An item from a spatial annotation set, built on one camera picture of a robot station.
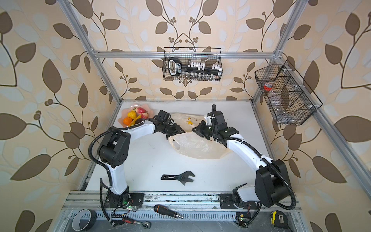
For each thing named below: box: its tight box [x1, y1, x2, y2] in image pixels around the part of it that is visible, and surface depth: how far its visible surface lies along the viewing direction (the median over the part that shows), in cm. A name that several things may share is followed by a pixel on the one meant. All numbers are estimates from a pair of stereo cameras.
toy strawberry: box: [141, 112, 149, 120], surface depth 107 cm
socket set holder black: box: [168, 57, 222, 77], surface depth 85 cm
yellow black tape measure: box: [271, 210, 292, 231], surface depth 68 cm
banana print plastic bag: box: [168, 113, 231, 160], surface depth 80 cm
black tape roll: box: [71, 208, 98, 232], surface depth 70 cm
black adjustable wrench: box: [160, 170, 196, 186], surface depth 84 cm
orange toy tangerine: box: [122, 116, 133, 126], surface depth 104 cm
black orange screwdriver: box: [153, 203, 185, 219], surface depth 71 cm
